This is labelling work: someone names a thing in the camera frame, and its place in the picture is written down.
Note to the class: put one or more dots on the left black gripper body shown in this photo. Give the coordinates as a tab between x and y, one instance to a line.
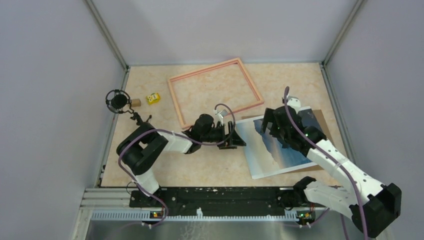
215	135

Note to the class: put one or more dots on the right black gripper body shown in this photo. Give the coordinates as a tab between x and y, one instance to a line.
277	128

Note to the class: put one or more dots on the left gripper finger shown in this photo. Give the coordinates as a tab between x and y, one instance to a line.
231	126
232	141

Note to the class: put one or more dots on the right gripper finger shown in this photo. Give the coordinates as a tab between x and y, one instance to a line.
267	121
281	140

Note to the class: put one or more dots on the blue mountain landscape photo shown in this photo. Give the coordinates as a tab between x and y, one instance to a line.
265	156

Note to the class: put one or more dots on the pink wooden picture frame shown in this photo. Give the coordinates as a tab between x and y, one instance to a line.
198	91

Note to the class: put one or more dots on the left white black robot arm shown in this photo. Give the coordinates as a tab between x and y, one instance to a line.
139	151

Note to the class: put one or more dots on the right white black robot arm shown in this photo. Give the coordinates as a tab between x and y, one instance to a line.
370	204

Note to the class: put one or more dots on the yellow toy cube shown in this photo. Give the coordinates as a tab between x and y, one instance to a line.
153	98

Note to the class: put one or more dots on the small wooden block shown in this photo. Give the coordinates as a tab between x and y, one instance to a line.
136	102

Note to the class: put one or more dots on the black microphone on tripod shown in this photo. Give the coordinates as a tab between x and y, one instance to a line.
119	102

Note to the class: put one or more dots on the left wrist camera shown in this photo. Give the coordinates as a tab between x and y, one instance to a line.
221	114

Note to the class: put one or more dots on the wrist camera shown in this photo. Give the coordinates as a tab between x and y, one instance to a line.
294	103
221	114

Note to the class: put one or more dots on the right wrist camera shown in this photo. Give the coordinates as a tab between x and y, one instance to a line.
294	103

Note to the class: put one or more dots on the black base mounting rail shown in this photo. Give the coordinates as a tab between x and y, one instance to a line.
222	201

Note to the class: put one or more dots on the white cable duct strip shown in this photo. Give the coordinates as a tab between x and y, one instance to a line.
147	216

